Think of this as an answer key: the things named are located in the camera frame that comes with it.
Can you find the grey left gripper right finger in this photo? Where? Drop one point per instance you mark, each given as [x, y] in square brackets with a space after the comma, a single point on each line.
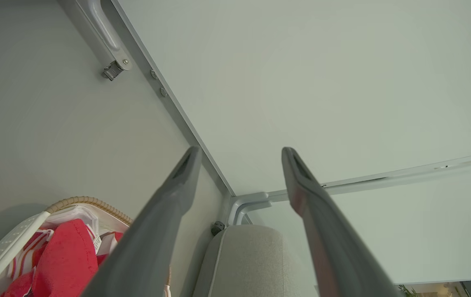
[334, 247]

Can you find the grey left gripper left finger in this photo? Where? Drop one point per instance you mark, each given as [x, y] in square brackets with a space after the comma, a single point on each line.
[148, 247]

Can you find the red and white garment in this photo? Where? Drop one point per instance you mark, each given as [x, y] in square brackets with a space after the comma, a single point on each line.
[66, 260]

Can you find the red white striped cloth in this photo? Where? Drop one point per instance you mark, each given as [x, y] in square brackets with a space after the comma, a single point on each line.
[23, 258]

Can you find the white basket liner cloth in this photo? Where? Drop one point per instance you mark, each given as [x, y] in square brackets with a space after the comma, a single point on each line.
[83, 214]

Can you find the green potted plant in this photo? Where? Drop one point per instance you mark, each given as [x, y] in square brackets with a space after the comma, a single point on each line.
[406, 291]

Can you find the grey metal partition frame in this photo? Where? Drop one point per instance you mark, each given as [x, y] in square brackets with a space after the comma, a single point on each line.
[179, 119]

